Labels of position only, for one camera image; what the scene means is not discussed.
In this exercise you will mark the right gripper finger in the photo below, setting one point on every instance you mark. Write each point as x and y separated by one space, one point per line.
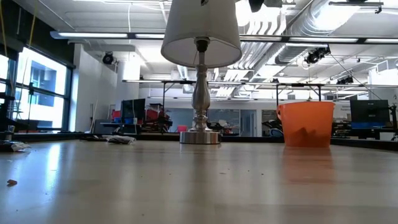
256 4

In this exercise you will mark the silver blue candy wrapper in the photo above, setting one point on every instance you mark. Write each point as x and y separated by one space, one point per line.
121 139

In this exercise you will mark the silver table lamp white shade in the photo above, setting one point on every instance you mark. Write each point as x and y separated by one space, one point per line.
202 31

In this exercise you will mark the ceiling light strip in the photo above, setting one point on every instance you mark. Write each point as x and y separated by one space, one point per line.
93 35
326 40

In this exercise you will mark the black ceiling spotlight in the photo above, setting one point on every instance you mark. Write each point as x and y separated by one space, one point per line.
345 80
317 54
108 58

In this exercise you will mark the orange plastic pumpkin bucket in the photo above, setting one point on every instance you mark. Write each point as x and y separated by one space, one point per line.
306 124

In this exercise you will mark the pink box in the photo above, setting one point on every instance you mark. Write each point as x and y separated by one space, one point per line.
182 128

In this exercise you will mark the red storage bin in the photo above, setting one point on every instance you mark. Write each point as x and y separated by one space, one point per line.
150 115

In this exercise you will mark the black computer monitor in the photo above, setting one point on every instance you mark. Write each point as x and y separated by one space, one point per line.
133 109
370 110

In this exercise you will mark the black light stand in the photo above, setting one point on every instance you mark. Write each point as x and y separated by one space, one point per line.
31 102

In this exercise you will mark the small orange crumb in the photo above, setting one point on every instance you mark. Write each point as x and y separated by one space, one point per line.
12 183

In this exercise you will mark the silver ceiling duct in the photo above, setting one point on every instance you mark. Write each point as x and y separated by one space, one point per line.
298 25

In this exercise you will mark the black background station frame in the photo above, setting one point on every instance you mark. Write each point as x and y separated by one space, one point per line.
248 83

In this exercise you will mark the large window blue frame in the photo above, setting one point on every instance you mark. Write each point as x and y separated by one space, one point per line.
46 102

